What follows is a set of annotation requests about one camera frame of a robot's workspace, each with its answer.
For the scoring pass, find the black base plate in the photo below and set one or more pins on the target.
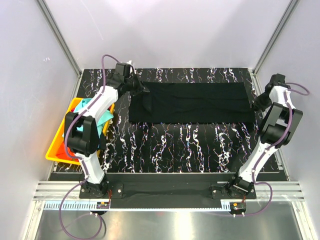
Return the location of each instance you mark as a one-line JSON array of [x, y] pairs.
[[182, 189]]

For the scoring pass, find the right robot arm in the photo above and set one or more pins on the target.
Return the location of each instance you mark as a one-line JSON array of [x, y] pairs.
[[276, 130]]

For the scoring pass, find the teal t shirt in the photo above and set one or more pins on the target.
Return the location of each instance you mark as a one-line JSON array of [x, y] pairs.
[[102, 120]]

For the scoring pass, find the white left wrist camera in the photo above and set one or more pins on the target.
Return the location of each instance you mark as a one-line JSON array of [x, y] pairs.
[[128, 68]]

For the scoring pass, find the white cable duct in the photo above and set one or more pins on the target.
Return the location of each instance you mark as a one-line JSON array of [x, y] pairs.
[[105, 205]]

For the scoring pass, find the yellow plastic bin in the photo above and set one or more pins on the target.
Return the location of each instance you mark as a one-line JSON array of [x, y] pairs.
[[57, 140]]

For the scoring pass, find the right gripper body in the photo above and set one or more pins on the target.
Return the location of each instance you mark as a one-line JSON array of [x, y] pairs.
[[262, 102]]

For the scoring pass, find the aluminium frame rail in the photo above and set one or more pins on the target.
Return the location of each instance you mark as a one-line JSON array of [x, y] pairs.
[[44, 8]]

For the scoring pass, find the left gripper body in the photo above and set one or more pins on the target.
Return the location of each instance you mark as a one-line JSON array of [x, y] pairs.
[[134, 85]]

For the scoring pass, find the orange t shirt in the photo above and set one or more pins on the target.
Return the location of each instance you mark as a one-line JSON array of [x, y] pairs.
[[61, 153]]

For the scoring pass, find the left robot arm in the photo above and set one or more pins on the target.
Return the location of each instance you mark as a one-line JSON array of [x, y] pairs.
[[81, 137]]

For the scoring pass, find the black t shirt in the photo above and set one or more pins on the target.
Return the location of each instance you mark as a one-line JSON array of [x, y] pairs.
[[195, 103]]

